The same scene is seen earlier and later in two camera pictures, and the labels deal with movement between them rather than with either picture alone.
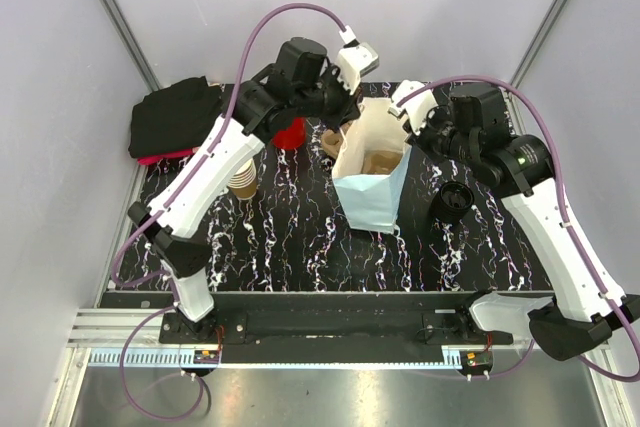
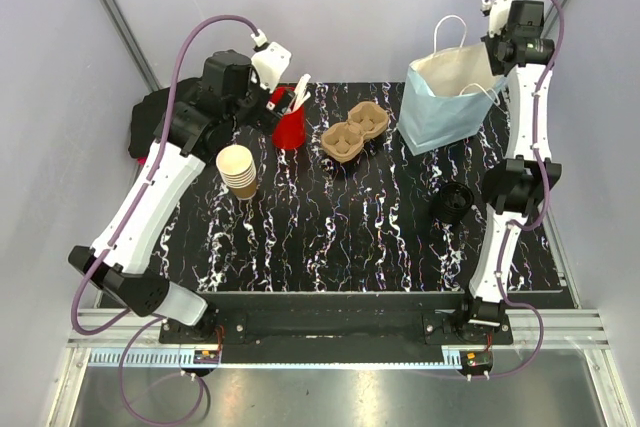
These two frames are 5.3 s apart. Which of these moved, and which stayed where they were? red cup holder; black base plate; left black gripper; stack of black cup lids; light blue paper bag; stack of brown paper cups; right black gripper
Moved: light blue paper bag; right black gripper; left black gripper
Stayed: black base plate; red cup holder; stack of black cup lids; stack of brown paper cups
